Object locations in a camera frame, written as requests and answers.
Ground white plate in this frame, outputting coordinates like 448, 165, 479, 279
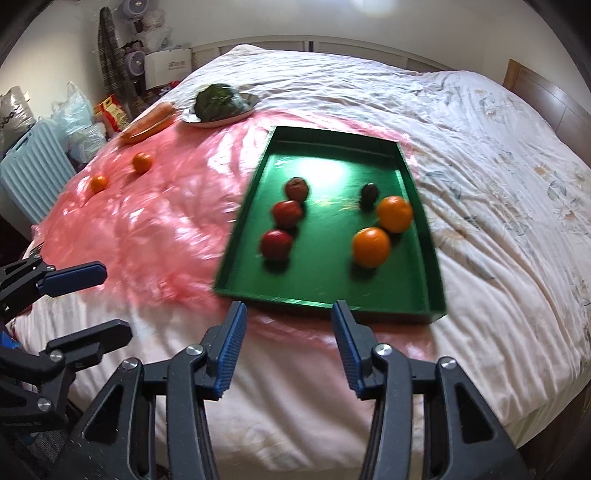
181, 92, 259, 129

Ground pink plastic sheet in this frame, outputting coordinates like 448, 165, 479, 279
30, 108, 419, 366

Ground yellow red rice bag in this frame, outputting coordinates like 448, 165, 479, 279
95, 95, 132, 134

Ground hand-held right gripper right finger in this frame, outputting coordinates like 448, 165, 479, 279
331, 300, 532, 480

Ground checked scarf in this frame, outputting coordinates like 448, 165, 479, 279
98, 7, 127, 100

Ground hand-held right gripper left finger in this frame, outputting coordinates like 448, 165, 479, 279
60, 301, 249, 480

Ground orange rimmed plate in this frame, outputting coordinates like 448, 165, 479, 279
117, 113, 179, 145

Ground wooden headboard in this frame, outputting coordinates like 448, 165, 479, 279
502, 58, 591, 148

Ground white cardboard box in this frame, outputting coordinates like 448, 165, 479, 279
145, 47, 192, 88

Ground carrot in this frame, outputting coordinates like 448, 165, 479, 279
121, 102, 177, 141

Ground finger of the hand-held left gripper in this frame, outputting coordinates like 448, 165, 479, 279
0, 251, 108, 320
43, 319, 134, 371

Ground dark leafy greens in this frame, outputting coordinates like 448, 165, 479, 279
193, 83, 254, 121

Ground grey printed bag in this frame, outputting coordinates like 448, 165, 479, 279
0, 85, 37, 153

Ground stuffed clear plastic bag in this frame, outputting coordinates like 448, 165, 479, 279
141, 9, 174, 49

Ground green tray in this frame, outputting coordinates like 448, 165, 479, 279
212, 124, 448, 325

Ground large orange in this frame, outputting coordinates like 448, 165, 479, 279
352, 227, 392, 269

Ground light blue suitcase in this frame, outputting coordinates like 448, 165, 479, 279
0, 121, 78, 224

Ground red apple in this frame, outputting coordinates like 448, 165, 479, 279
284, 177, 310, 204
260, 229, 295, 263
271, 200, 304, 229

